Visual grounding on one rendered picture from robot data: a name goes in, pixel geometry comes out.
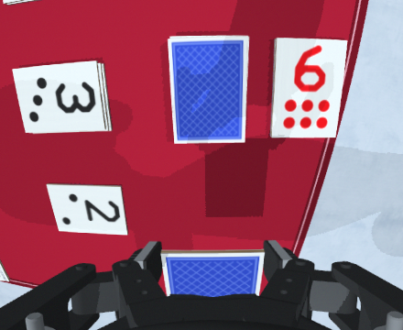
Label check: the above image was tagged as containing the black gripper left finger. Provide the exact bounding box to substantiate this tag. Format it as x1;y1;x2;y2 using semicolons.
0;241;184;330

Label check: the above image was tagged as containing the blue playing card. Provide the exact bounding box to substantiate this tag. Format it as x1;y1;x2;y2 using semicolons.
168;37;247;144

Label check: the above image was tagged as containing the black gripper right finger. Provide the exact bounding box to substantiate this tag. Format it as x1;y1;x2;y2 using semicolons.
243;240;403;330

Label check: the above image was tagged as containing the dark red play mat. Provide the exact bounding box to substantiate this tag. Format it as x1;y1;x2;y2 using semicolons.
0;0;356;285
0;0;369;289

